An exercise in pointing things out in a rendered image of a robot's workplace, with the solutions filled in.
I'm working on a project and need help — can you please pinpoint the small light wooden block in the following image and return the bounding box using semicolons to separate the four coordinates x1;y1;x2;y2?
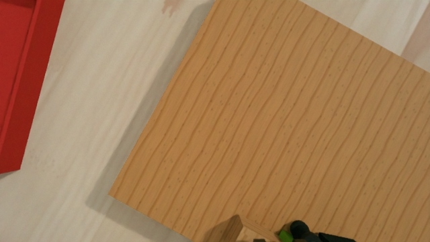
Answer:
224;214;283;242

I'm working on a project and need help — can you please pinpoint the red open tray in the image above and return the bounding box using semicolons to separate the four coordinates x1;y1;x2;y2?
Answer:
0;0;65;173

